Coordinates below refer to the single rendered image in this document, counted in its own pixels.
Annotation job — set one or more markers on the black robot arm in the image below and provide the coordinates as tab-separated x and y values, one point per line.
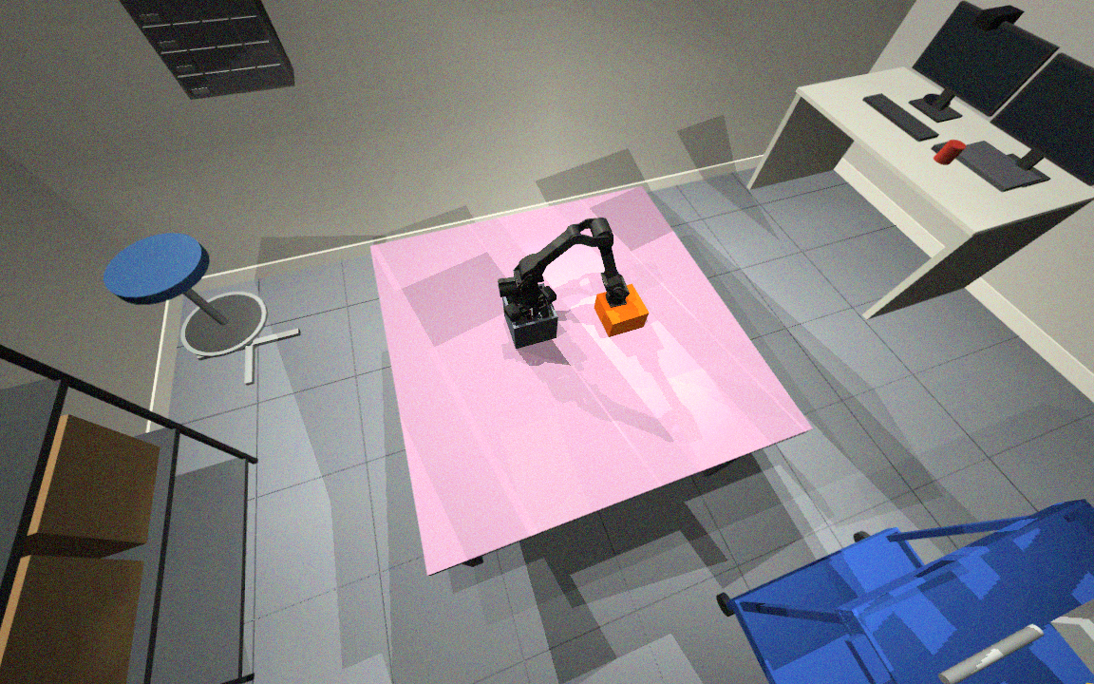
530	269

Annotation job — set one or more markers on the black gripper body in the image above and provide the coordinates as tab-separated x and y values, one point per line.
529	301

